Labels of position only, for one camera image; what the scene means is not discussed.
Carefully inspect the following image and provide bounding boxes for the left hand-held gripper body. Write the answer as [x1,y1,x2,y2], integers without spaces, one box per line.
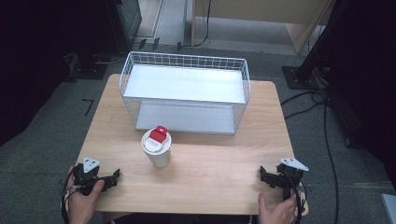
[72,157,103,197]

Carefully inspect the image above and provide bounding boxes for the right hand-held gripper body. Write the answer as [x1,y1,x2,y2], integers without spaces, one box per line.
[275,157,310,202]

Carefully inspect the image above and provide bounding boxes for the person's right hand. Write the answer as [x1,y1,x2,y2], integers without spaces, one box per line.
[257,192,299,224]

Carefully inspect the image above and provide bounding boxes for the person's left hand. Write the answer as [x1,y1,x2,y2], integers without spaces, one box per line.
[66,165,106,224]

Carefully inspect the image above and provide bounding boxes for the white cup with red lid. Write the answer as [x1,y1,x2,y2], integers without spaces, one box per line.
[140,125,173,169]

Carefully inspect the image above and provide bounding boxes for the black metal stand base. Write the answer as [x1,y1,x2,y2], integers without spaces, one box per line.
[281,64,329,91]

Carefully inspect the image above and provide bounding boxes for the white board corner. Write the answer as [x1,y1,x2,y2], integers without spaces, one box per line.
[379,192,396,224]

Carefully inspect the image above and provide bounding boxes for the black stand with curtain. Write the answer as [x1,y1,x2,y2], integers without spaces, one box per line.
[295,0,396,181]

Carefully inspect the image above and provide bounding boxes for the dark curtain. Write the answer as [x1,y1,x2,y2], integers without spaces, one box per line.
[0,0,73,147]

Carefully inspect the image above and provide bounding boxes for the black equipment box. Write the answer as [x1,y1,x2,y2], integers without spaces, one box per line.
[104,0,143,54]

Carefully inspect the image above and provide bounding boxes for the light wooden cabinet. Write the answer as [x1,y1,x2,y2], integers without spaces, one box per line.
[190,0,337,56]

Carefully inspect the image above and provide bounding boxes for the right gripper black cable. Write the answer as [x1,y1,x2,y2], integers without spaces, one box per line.
[284,172,310,224]

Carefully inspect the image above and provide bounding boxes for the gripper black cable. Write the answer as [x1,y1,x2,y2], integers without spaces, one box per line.
[59,174,82,224]
[284,172,310,224]

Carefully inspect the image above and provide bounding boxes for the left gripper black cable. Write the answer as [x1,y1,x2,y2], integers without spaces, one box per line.
[59,174,82,224]

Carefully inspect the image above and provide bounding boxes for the black floor cable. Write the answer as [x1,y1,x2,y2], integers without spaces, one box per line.
[279,89,341,224]

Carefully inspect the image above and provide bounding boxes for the white wire shelf rack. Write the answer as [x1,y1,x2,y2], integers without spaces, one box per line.
[119,50,252,135]

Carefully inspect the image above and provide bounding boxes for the thin black hanging cable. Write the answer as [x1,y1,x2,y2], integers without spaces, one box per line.
[177,0,213,52]

